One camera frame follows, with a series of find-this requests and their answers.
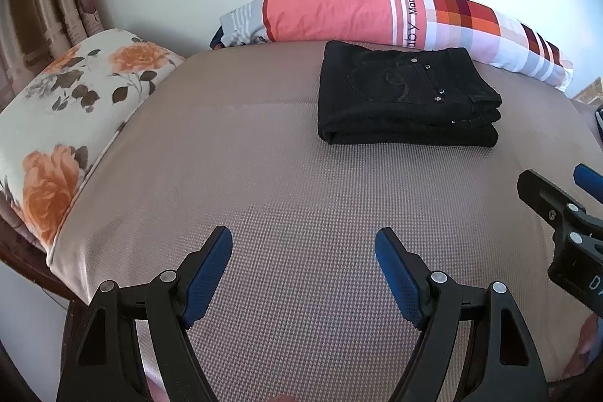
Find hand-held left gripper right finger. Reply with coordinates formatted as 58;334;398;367
374;227;552;402

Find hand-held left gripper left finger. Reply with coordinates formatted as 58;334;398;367
57;227;234;402

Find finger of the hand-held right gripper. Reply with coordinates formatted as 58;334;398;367
573;164;603;201
517;169;588;243

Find black pants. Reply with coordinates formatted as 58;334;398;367
317;40;503;148

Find brown wooden furniture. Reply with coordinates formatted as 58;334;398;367
571;76;603;107

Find beige bed mattress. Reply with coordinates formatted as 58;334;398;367
47;39;603;402

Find floral orange rose pillow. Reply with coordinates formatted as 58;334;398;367
0;29;187;266

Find long pink checked pillow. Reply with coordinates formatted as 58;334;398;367
210;0;574;91

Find dark wooden bed frame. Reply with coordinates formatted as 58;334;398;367
0;235;88;306

